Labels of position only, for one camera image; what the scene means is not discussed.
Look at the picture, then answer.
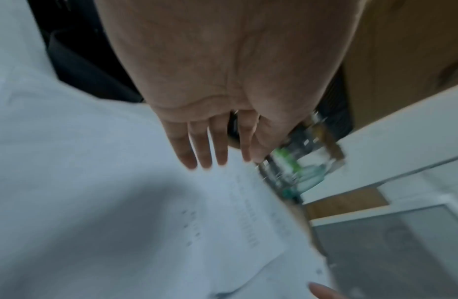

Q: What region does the white stapled paper bundle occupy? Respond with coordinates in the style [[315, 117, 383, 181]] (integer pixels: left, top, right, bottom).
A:
[[0, 72, 289, 299]]

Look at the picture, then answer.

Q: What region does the dense text document stack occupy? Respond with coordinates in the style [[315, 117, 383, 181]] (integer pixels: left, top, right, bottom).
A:
[[263, 186, 337, 299]]

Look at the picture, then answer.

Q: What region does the person's left hand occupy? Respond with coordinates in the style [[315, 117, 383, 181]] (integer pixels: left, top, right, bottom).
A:
[[95, 0, 366, 170]]

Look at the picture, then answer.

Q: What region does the white framed frosted door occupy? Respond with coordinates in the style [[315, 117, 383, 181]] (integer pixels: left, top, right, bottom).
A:
[[310, 201, 458, 299]]

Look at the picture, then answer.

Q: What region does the large brown cardboard box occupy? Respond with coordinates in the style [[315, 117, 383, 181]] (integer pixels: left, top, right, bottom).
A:
[[341, 0, 458, 129]]

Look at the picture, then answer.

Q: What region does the green packet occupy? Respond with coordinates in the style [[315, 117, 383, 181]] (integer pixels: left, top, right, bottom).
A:
[[274, 147, 302, 176]]

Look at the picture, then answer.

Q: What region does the glass jar with cork lid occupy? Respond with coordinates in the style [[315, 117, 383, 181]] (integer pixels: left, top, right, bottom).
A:
[[258, 111, 348, 202]]

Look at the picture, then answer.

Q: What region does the person's right hand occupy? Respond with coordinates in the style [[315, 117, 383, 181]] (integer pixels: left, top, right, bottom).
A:
[[309, 281, 342, 299]]

